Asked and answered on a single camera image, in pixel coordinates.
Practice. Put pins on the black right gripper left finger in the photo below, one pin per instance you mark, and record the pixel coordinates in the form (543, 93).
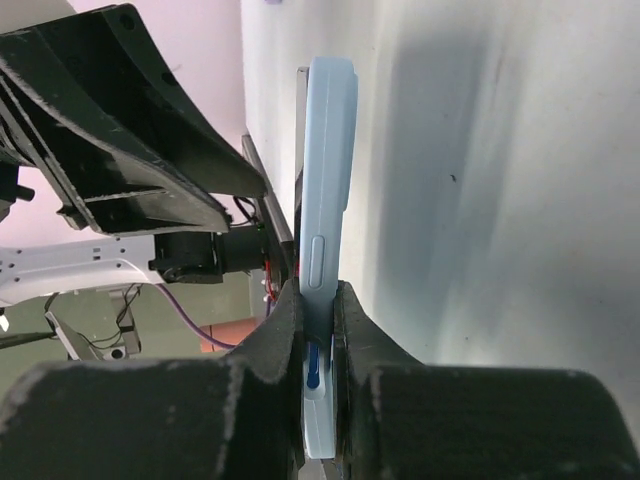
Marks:
(233, 417)

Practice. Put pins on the blue-edged black phone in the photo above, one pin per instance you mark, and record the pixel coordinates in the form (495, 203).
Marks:
(301, 150)

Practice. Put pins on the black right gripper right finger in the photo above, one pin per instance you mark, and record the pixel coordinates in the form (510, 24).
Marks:
(402, 419)

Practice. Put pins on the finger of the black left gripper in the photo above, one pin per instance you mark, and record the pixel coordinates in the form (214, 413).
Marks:
(105, 178)
(100, 76)

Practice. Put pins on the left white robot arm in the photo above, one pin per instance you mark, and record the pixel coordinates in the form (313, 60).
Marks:
(26, 273)

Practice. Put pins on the light blue phone case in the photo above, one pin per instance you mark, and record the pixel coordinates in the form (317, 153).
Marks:
(331, 111)

